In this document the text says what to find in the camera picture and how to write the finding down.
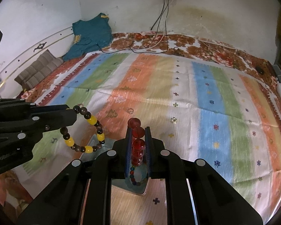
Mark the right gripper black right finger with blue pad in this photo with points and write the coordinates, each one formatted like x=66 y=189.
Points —
x=161 y=163

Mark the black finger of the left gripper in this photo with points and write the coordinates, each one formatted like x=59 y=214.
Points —
x=54 y=117

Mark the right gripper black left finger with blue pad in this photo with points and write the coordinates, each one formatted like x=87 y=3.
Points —
x=112 y=164

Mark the silver metal tin box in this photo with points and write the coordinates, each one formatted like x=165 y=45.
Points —
x=137 y=180

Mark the small star-shaped stud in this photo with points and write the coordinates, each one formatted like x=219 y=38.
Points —
x=173 y=120

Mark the brown striped folded cushion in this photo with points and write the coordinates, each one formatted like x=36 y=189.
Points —
x=45 y=64

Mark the floral brown bedsheet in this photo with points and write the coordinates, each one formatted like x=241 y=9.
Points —
x=18 y=187

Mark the striped colourful mat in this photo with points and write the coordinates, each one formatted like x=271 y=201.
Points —
x=228 y=117

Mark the teal cloth garment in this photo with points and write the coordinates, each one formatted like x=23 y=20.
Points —
x=89 y=36

